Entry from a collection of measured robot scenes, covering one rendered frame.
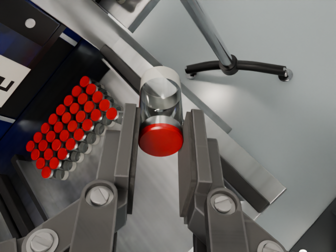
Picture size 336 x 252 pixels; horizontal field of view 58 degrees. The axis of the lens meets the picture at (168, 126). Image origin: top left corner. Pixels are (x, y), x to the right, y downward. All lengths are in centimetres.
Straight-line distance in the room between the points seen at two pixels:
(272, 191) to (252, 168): 4
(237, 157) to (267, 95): 96
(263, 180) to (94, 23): 38
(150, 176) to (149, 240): 10
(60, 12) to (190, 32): 117
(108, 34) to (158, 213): 33
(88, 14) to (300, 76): 104
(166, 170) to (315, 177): 91
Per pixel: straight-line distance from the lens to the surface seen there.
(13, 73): 56
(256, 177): 44
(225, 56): 124
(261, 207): 42
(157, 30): 174
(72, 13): 54
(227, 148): 46
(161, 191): 48
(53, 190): 62
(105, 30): 59
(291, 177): 132
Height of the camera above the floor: 132
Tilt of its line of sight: 62 degrees down
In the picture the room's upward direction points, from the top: 62 degrees counter-clockwise
